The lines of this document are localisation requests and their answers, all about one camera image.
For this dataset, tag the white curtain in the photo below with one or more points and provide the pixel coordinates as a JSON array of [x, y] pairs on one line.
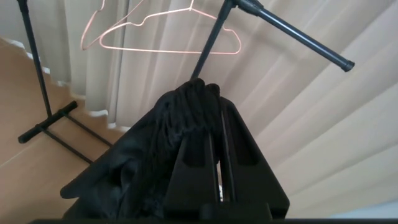
[[311, 124]]

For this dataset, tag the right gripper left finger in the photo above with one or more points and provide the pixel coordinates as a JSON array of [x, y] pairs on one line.
[[192, 186]]

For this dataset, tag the pink clothes hanger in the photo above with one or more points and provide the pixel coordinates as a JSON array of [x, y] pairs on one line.
[[155, 50], [83, 36]]

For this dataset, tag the black shorts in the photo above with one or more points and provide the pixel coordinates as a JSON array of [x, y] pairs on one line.
[[140, 155]]

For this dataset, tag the black clothes rack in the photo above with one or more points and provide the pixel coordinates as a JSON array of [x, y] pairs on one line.
[[295, 32]]

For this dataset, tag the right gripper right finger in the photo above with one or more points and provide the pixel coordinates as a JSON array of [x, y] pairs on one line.
[[255, 186]]

